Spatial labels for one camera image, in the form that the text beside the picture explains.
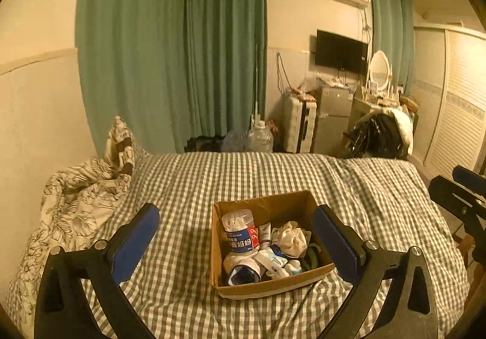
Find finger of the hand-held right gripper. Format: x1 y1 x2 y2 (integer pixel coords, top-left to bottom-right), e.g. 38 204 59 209
429 174 486 248
452 165 486 191

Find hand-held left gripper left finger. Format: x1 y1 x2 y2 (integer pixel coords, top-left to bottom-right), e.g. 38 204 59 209
34 203 161 339

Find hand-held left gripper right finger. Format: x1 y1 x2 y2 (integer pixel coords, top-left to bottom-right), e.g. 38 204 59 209
310 203 439 339

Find white blue packet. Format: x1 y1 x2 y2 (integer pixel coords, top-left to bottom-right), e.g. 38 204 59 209
255 248 289 279

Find small white tube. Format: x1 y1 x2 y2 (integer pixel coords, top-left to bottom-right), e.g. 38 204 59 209
259 223 272 249

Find brown cardboard box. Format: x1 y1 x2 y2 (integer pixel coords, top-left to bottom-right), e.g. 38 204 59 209
210 190 335 300

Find white blue sock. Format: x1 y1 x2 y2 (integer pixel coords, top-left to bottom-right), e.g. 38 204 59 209
222 251 264 284

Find clear plastic jar with label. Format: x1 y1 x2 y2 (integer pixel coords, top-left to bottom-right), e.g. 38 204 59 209
221 210 254 253

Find floral quilt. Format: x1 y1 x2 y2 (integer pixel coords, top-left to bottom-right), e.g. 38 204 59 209
4 157 133 336

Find white louvered wardrobe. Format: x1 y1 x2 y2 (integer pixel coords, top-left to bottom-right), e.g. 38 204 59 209
408 22 486 180

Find white coat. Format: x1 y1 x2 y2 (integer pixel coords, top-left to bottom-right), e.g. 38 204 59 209
391 107 414 155

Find black jacket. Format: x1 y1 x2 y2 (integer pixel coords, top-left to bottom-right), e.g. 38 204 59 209
342 111 409 159

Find patterned pillow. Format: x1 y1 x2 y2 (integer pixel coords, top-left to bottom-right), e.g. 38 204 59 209
104 116 149 176

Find black bag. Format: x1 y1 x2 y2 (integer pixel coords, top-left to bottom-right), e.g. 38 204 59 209
186 136 223 153

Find white suitcase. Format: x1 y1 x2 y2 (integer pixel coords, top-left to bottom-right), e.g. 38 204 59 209
284 94 317 153

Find white dressing table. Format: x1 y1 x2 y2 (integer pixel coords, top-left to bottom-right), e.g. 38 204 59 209
351 90 403 123

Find silver fridge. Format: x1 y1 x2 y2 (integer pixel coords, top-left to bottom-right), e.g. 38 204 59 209
313 84 355 153

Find clear water bottle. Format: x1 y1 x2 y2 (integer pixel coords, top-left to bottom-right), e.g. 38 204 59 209
248 115 274 153

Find white oval mirror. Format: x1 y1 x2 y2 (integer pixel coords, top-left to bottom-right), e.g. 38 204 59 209
368 50 392 91

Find crumpled clear plastic bottle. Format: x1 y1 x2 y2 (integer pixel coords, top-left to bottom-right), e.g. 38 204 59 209
222 128 249 153

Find narrow green curtain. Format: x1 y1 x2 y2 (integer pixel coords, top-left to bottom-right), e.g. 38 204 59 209
370 0 415 94

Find crumpled plastic bag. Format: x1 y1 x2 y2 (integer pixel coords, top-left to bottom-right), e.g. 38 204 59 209
292 77 320 101

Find white mop pole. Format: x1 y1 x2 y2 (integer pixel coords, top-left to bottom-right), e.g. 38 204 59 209
252 43 262 119

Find wide green curtain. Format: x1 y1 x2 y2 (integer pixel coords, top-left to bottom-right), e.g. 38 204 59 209
74 0 266 153

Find black wall television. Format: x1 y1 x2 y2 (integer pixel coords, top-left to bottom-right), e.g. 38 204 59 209
316 29 369 74

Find hanging wall cables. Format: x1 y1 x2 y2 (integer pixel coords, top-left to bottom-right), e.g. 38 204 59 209
276 52 291 94

